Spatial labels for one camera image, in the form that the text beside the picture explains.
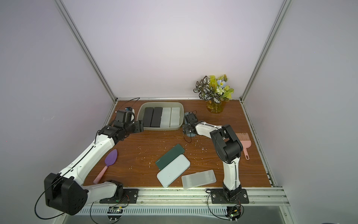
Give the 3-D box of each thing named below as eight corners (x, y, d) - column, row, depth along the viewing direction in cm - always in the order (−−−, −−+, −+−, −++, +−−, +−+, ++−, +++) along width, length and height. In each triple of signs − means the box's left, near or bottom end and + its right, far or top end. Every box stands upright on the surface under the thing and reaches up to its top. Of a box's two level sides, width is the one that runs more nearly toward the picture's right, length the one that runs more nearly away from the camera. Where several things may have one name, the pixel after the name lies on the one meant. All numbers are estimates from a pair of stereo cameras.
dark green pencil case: (161, 172, 83) (160, 170, 81) (155, 163, 86) (154, 162, 85) (185, 151, 91) (185, 150, 89) (178, 144, 95) (178, 143, 93)
